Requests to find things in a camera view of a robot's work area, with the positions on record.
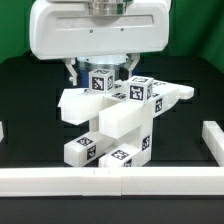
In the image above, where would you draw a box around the white right fence rail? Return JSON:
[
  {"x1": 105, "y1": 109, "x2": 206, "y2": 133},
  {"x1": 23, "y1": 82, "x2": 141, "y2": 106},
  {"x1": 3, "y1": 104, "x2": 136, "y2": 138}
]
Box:
[{"x1": 202, "y1": 121, "x2": 224, "y2": 167}]

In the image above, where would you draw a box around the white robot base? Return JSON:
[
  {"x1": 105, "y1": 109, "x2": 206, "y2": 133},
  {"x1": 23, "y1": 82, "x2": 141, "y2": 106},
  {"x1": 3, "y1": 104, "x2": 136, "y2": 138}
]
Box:
[{"x1": 77, "y1": 54, "x2": 128, "y2": 71}]

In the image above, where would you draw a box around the white tagged cube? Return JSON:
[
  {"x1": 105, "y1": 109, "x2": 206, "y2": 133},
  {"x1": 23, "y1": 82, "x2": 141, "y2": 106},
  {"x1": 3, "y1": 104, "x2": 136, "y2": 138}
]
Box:
[
  {"x1": 127, "y1": 76, "x2": 154, "y2": 104},
  {"x1": 89, "y1": 68, "x2": 115, "y2": 93}
]

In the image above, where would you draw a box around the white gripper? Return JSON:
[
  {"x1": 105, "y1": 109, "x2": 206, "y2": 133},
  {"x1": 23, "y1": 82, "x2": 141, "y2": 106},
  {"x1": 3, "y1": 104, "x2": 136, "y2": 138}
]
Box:
[{"x1": 29, "y1": 0, "x2": 171, "y2": 86}]

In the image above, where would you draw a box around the white left fence rail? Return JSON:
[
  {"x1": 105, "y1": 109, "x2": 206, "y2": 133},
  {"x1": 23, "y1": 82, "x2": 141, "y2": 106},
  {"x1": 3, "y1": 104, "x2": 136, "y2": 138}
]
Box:
[{"x1": 0, "y1": 121, "x2": 4, "y2": 142}]

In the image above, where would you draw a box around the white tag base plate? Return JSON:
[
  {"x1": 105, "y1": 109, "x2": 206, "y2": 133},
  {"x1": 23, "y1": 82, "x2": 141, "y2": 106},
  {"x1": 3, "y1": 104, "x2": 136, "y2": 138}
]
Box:
[{"x1": 58, "y1": 88, "x2": 88, "y2": 107}]

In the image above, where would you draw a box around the white fence rail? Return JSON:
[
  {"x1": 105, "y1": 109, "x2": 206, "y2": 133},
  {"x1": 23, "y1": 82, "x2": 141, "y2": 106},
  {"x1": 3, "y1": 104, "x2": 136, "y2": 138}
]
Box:
[
  {"x1": 202, "y1": 121, "x2": 224, "y2": 167},
  {"x1": 0, "y1": 121, "x2": 4, "y2": 142},
  {"x1": 0, "y1": 167, "x2": 224, "y2": 197}
]

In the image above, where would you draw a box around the white front fence rail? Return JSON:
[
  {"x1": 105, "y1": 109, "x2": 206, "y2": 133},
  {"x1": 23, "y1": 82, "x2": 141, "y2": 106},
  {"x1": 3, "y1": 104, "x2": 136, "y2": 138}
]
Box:
[{"x1": 0, "y1": 167, "x2": 224, "y2": 197}]

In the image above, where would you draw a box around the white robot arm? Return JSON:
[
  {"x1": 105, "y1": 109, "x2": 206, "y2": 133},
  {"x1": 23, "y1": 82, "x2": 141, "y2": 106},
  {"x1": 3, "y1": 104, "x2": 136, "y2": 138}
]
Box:
[{"x1": 29, "y1": 0, "x2": 171, "y2": 81}]

